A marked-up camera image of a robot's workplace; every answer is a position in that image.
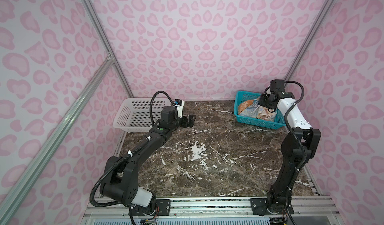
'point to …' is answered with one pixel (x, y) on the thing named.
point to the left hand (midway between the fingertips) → (190, 112)
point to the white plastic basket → (133, 114)
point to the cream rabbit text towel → (252, 109)
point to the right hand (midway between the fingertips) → (263, 99)
